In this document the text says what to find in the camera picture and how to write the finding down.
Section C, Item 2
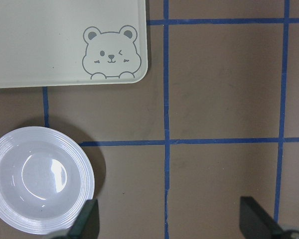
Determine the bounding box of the cream tray with bear print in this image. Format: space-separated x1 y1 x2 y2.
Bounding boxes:
0 0 148 89

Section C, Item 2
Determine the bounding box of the white round plate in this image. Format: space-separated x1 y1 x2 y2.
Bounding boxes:
0 126 95 235

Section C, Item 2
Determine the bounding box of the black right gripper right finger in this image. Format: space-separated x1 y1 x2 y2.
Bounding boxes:
240 196 283 239

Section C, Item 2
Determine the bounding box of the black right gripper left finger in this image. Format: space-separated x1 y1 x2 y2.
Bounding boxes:
68 199 100 239

